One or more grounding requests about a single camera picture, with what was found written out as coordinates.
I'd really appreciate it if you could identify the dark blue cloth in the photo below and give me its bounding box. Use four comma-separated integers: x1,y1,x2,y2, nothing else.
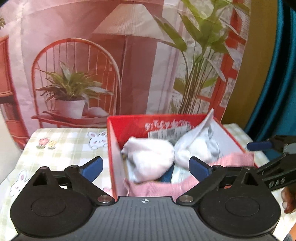
159,167,174,182

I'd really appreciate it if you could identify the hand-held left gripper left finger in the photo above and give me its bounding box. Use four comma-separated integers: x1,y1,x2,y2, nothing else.
30,156,115,207

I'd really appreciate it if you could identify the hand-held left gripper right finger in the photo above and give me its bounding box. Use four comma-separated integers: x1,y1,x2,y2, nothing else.
176,157,270,207

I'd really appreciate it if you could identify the green checked bunny tablecloth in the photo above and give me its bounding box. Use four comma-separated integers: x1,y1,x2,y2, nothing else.
0,124,296,234

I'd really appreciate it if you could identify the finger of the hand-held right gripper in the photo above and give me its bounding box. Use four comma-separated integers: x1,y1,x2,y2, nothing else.
245,135,296,153

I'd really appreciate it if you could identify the light blue cloth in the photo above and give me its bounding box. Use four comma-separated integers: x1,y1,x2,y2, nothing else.
171,162,193,184

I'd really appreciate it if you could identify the printed room scene backdrop cloth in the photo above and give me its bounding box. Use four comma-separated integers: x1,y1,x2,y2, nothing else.
0,0,251,149

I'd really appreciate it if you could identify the white grey sock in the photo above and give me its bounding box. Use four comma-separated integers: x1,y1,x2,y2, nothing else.
173,108,220,168

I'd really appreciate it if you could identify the person's right hand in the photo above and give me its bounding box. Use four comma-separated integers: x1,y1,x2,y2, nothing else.
282,185,296,214

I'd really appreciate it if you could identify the teal curtain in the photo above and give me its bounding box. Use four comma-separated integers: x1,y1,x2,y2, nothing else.
244,0,296,144

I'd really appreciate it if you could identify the pink knit cloth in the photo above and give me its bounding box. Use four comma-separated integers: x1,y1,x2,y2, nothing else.
125,152,255,197

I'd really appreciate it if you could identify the red cardboard box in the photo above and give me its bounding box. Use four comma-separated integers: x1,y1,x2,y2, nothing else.
106,113,258,202

